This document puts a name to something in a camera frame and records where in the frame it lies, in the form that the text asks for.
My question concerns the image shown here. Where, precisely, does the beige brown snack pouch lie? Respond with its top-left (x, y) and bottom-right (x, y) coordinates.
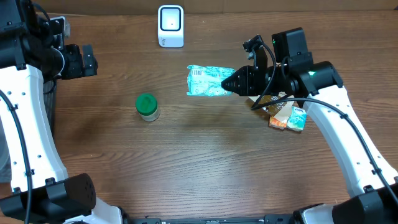
top-left (259, 93), bottom-right (294, 121)

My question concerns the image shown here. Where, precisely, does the orange snack pack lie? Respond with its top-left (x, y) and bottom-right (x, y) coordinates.
top-left (269, 116), bottom-right (287, 130)

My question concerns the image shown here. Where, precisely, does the teal tissue pack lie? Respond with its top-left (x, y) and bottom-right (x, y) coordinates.
top-left (287, 106), bottom-right (307, 132)

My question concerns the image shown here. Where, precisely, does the teal snack packet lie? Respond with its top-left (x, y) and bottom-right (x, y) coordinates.
top-left (187, 65), bottom-right (235, 97)

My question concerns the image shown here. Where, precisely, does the green lid jar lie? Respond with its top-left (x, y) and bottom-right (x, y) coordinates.
top-left (136, 93), bottom-right (160, 122)

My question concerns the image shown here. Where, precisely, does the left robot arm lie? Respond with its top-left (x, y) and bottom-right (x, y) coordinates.
top-left (1, 0), bottom-right (129, 223)

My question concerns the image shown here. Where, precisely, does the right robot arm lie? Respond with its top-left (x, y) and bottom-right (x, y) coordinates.
top-left (221, 27), bottom-right (397, 224)

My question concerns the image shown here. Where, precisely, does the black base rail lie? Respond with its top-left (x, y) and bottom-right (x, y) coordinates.
top-left (129, 214), bottom-right (295, 224)

